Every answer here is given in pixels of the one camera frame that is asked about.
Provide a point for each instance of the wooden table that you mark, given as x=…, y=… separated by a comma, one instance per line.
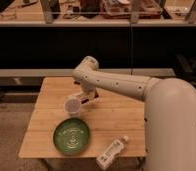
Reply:
x=109, y=116

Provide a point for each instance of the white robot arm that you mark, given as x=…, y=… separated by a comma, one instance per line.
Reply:
x=169, y=112

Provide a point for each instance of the background wooden workbench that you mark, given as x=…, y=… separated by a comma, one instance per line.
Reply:
x=98, y=13

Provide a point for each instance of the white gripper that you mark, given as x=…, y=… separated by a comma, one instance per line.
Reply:
x=73, y=102

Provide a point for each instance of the green round plate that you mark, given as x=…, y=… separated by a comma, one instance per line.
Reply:
x=71, y=136

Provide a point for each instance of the clear plastic bottle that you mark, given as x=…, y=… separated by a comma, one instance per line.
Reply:
x=108, y=156

